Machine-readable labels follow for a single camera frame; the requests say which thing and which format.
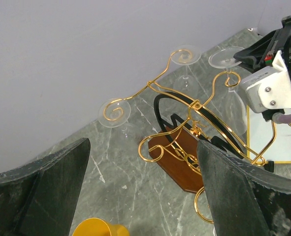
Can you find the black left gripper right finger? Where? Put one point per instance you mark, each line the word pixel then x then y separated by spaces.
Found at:
pixel 244 199

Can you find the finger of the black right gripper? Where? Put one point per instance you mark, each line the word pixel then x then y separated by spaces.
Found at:
pixel 252 58

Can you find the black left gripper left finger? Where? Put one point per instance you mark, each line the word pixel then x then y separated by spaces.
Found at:
pixel 40 198

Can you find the orange plastic goblet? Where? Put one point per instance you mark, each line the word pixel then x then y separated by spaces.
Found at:
pixel 99 227

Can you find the clear wine glass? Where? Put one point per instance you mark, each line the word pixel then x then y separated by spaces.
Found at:
pixel 114 114
pixel 233 108
pixel 186 55

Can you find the gold framed mirror tray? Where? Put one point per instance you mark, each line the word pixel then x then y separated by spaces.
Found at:
pixel 260 132

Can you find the gold wire wine glass rack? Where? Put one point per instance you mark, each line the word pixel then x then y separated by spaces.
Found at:
pixel 177 140

